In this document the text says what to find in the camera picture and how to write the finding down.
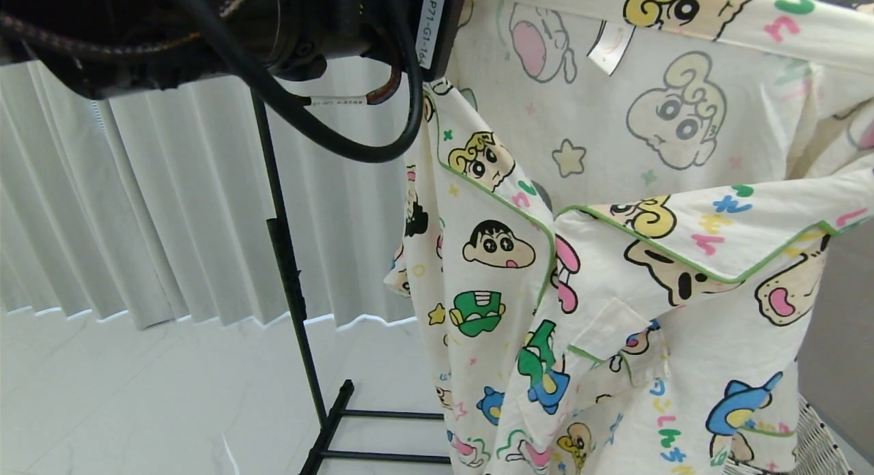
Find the black cable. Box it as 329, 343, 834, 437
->
167, 0, 425, 164

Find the black clothes rack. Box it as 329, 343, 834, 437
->
249, 89, 455, 475

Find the cream printed garment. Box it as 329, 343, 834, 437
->
384, 0, 874, 475

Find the white laundry basket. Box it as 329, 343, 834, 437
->
722, 393, 854, 475

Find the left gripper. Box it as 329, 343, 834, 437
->
272, 0, 470, 83

